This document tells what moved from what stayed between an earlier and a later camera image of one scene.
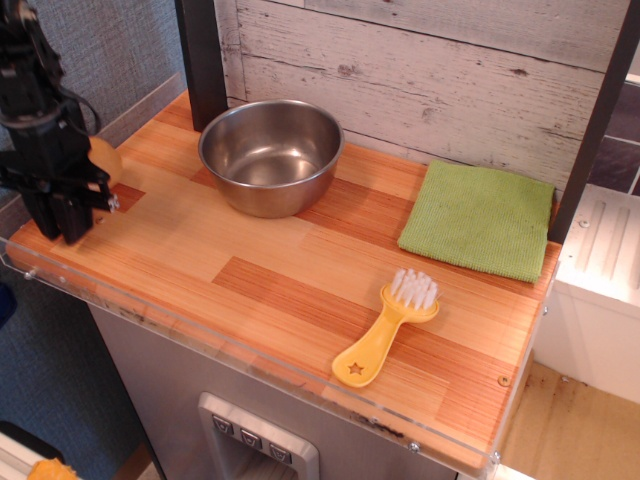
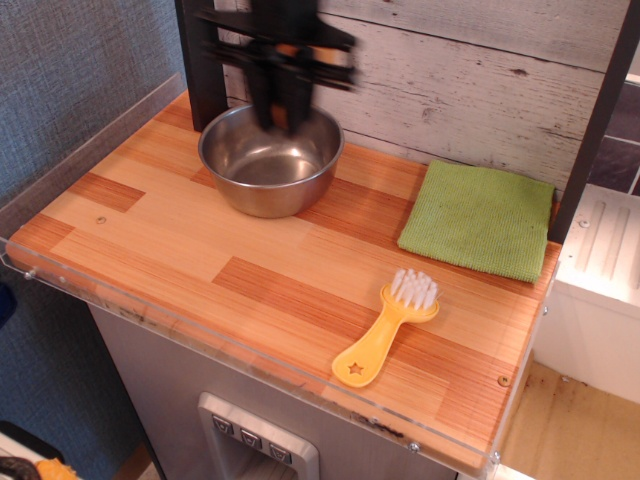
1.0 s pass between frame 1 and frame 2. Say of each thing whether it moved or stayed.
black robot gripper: moved
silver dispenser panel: stayed
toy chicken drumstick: moved
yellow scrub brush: stayed
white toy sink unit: stayed
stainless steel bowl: stayed
